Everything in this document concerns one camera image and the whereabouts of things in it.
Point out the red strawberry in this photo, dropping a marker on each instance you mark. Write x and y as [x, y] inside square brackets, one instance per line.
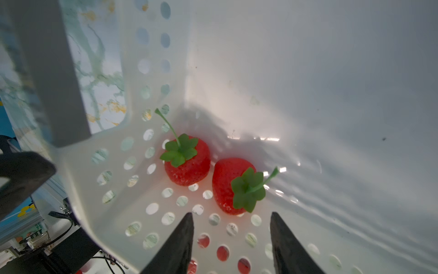
[237, 186]
[187, 159]

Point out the clear plastic clamshell container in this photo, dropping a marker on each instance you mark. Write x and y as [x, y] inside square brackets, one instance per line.
[213, 258]

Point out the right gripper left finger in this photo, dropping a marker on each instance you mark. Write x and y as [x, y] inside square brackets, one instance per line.
[175, 255]

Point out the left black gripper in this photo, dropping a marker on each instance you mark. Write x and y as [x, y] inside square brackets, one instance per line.
[24, 172]

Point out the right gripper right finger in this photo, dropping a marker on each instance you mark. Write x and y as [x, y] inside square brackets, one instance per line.
[289, 256]

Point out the aluminium front frame rail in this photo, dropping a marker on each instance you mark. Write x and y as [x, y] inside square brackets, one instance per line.
[30, 226]

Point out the white perforated plastic basket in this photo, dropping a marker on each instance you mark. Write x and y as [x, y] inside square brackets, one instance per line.
[341, 96]

